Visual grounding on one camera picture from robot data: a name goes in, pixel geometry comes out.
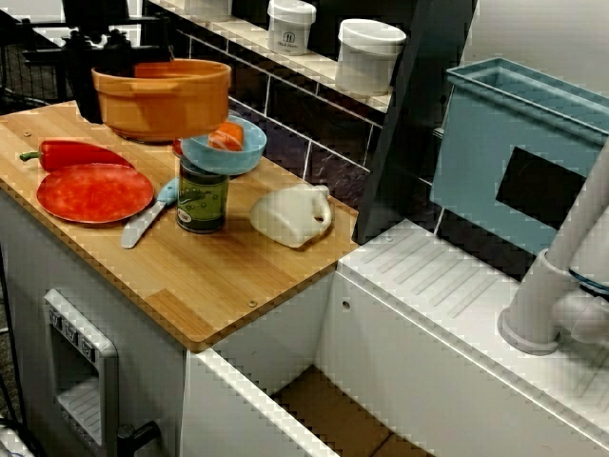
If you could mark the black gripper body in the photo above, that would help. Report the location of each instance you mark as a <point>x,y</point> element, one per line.
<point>95,26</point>

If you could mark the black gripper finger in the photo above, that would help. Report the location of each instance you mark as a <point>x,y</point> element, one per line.
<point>121,50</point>
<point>83,90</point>

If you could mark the orange plastic toy pot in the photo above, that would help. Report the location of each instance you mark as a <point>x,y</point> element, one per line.
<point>162,109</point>

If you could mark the orange white salmon sushi toy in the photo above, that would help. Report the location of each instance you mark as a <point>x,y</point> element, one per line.
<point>227,138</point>

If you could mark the light blue plastic bowl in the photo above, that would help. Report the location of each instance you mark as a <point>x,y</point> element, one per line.
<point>223,159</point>

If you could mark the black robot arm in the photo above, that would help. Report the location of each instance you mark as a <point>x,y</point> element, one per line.
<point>95,9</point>

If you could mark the red toy bell pepper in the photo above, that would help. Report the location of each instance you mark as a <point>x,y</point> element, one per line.
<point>76,153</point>

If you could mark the red round plate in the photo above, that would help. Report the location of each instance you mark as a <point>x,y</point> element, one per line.
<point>95,192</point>

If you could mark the green pea can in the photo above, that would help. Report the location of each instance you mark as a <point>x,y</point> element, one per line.
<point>202,202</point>

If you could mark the small white lidded jar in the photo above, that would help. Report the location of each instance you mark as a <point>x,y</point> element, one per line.
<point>291,31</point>

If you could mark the black tile backsplash shelf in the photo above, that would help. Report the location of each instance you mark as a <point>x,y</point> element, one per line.
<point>285,100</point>

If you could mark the cream plastic jug bottle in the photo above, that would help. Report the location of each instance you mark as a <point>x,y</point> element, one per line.
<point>285,214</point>

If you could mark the wooden countertop board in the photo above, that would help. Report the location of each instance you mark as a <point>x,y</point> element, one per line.
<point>214,285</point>

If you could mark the white lidded plastic jar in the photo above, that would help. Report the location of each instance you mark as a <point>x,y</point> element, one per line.
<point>366,62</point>

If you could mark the grey toy dispenser panel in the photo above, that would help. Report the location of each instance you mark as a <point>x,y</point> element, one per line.
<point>107,371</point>

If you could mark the white toy kitchen cabinet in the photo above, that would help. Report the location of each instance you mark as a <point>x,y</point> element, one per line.
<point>143,381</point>

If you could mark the teal plastic bin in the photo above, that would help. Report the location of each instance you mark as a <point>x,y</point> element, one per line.
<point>476,157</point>

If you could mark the brown cardboard sheet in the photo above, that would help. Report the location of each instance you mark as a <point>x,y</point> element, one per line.
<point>333,414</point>

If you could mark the grey toy faucet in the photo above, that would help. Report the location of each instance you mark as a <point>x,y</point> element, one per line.
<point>533,309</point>

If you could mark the dark grey cabinet post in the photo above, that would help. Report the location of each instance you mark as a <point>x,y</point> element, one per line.
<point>409,143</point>

